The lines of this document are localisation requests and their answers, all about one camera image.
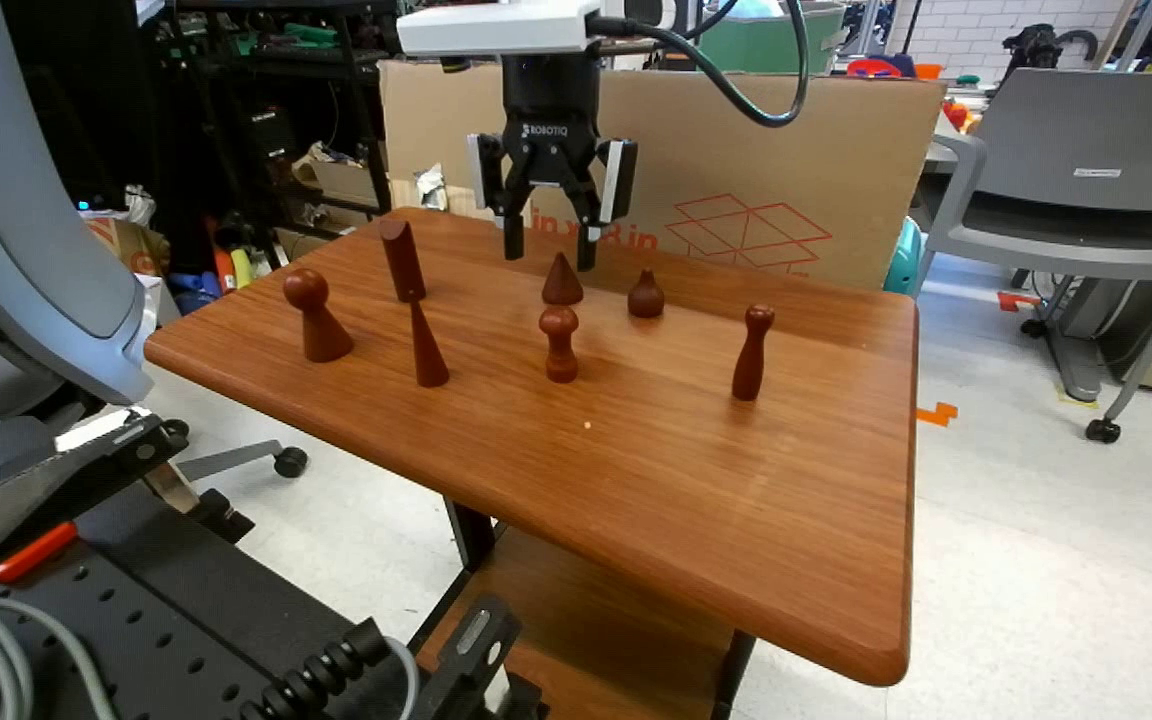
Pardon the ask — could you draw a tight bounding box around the short wooden cone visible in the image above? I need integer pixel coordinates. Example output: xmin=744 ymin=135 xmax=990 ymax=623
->
xmin=538 ymin=246 xmax=586 ymax=312

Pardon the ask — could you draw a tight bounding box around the grey office chair backrest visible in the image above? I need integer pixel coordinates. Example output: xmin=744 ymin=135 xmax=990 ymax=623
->
xmin=0 ymin=0 xmax=165 ymax=412

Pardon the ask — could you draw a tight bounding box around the wooden cylinder piece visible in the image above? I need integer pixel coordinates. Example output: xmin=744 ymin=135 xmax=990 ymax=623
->
xmin=375 ymin=214 xmax=431 ymax=307

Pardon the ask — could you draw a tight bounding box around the black storage shelf rack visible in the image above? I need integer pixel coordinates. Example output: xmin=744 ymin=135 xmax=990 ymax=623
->
xmin=133 ymin=0 xmax=401 ymax=274

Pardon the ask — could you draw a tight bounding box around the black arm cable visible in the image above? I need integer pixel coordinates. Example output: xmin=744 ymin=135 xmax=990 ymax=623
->
xmin=590 ymin=0 xmax=815 ymax=133

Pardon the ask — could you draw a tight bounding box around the wooden ball-topped peg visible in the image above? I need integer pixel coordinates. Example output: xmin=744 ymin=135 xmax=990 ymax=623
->
xmin=535 ymin=305 xmax=584 ymax=388

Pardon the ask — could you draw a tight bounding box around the wooden table pedestal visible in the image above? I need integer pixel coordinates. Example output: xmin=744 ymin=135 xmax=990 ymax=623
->
xmin=412 ymin=495 xmax=761 ymax=720

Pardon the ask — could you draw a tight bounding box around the large cardboard box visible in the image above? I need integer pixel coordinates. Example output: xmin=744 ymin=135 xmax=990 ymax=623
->
xmin=375 ymin=60 xmax=951 ymax=300

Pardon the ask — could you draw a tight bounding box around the office chair leg with castor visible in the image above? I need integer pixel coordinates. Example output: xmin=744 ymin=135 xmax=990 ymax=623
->
xmin=171 ymin=436 xmax=317 ymax=484

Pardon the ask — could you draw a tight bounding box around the small wooden onion-shaped piece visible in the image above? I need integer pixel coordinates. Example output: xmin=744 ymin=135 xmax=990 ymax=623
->
xmin=623 ymin=266 xmax=671 ymax=323

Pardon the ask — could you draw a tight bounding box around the wooden pawn with wide base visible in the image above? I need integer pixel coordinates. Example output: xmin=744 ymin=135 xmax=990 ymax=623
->
xmin=278 ymin=266 xmax=359 ymax=368

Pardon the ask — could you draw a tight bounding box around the green board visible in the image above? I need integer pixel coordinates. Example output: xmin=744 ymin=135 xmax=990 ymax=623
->
xmin=696 ymin=9 xmax=847 ymax=80

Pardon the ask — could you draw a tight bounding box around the grey chair with castors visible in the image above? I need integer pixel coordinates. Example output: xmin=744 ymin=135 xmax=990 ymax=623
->
xmin=925 ymin=63 xmax=1152 ymax=446

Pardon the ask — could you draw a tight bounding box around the wooden bowling pin piece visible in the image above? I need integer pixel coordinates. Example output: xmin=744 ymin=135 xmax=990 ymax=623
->
xmin=728 ymin=300 xmax=780 ymax=405

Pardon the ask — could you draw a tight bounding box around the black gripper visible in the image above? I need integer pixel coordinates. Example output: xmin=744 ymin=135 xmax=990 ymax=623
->
xmin=493 ymin=53 xmax=612 ymax=274

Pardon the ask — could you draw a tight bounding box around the orange-red clamp handle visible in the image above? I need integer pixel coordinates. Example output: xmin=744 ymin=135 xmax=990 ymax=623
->
xmin=0 ymin=514 xmax=84 ymax=589

